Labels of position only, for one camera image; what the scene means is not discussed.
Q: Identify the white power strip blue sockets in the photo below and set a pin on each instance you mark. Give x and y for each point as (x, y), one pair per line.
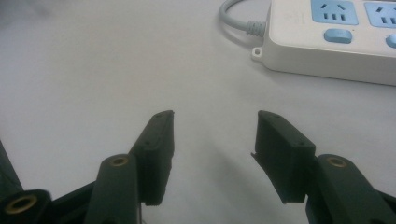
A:
(330, 46)

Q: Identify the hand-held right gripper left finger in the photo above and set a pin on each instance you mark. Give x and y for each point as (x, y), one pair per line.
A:
(152, 161)

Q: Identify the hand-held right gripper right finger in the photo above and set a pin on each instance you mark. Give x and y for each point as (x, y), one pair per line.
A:
(286, 161)

